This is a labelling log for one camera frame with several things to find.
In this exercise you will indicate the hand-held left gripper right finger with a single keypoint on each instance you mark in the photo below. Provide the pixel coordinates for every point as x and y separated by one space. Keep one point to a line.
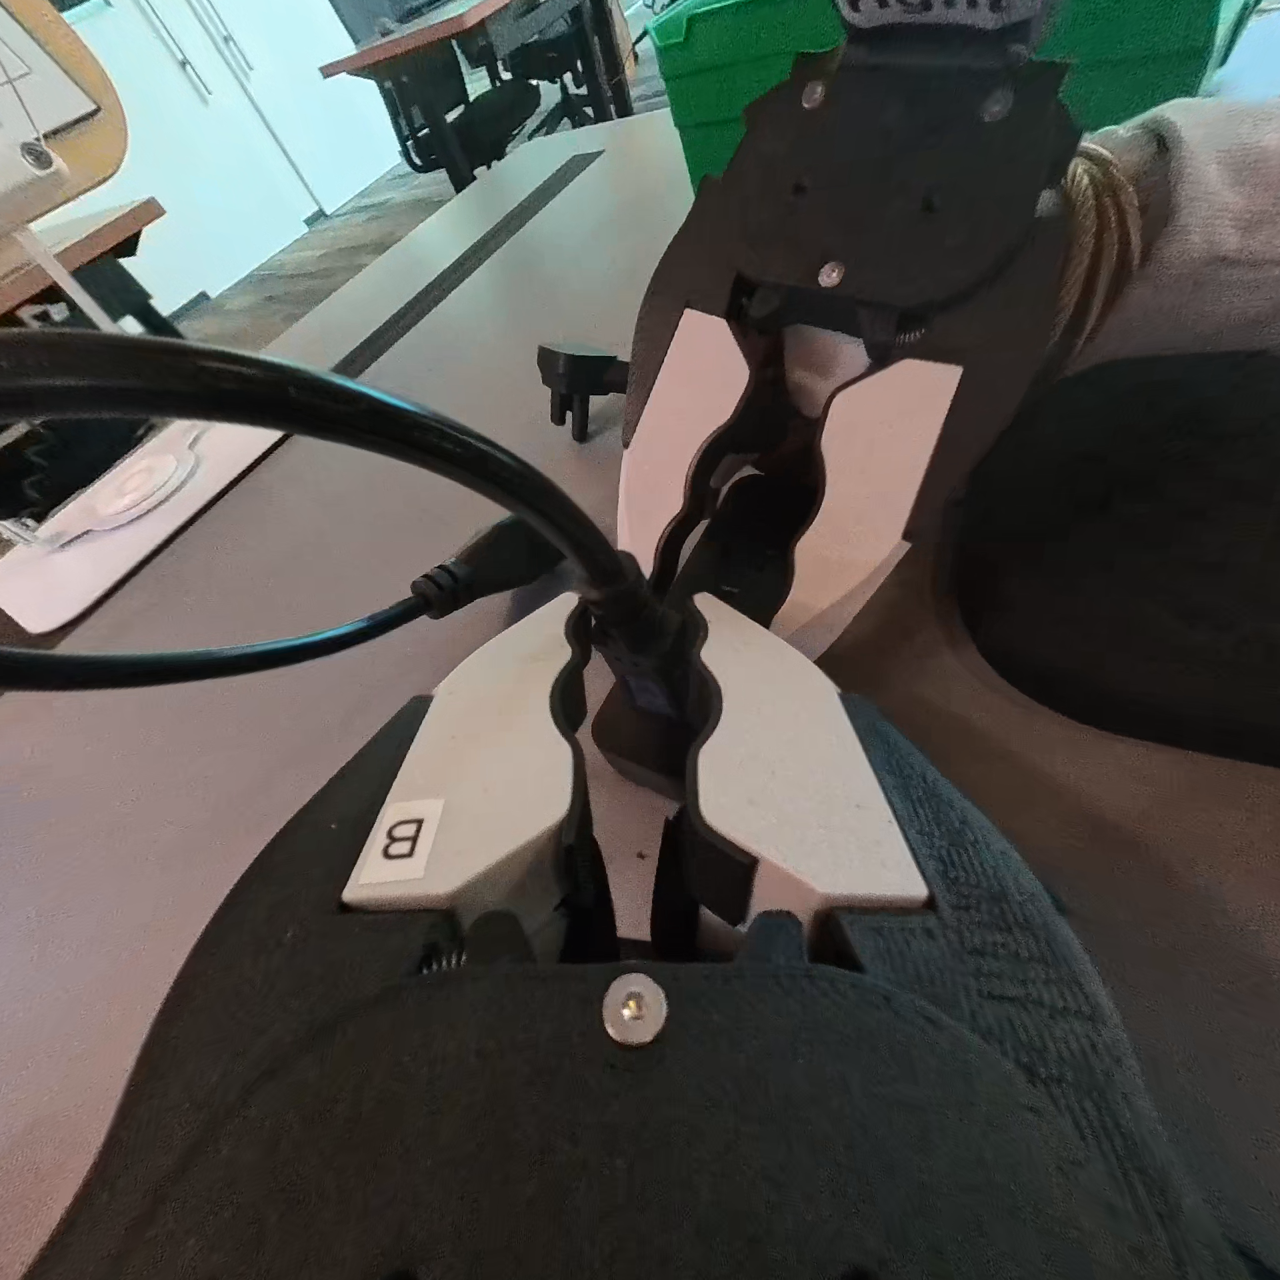
800 790

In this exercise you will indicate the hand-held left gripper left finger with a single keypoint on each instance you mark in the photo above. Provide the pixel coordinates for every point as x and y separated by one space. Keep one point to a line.
470 779

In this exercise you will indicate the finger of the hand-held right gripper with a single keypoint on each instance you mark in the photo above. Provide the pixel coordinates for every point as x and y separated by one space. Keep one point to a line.
674 430
881 460

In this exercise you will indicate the green plastic bin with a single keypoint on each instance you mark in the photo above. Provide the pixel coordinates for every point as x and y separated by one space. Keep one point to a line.
731 90

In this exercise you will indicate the person's right forearm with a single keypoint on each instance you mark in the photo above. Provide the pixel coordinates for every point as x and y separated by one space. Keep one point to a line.
1200 220

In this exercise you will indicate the person's right hand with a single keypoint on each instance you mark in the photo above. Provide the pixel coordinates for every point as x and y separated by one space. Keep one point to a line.
825 364

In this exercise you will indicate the black round fabric pad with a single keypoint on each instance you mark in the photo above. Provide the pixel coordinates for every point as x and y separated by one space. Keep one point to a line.
1119 559

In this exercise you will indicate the black office chair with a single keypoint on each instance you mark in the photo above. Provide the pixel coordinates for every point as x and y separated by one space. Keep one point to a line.
470 120
545 60

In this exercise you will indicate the brown top office desk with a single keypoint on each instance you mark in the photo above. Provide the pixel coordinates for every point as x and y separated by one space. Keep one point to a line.
380 54

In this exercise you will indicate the brown top desk black frame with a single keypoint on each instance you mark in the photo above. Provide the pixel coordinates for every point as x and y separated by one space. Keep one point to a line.
91 225

